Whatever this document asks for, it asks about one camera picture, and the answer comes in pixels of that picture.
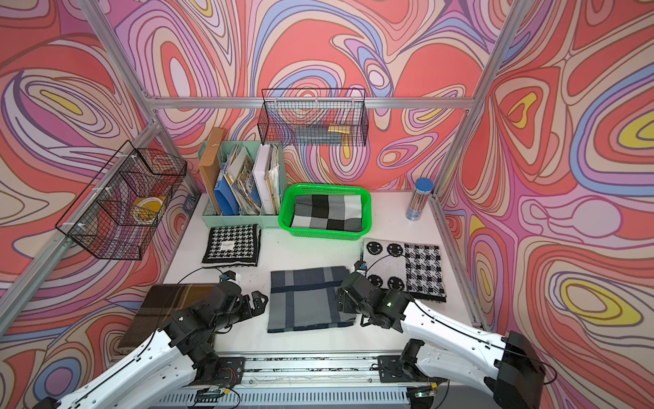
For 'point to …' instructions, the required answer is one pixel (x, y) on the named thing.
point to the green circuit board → (207, 394)
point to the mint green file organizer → (209, 216)
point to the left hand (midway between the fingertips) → (261, 304)
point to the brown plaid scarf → (162, 301)
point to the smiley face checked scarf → (416, 268)
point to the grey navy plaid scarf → (306, 298)
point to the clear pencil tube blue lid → (422, 189)
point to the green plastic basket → (288, 193)
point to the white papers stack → (266, 175)
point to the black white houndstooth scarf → (233, 246)
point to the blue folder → (226, 198)
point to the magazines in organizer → (241, 176)
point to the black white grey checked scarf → (341, 212)
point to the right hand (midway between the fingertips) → (347, 305)
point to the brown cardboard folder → (209, 163)
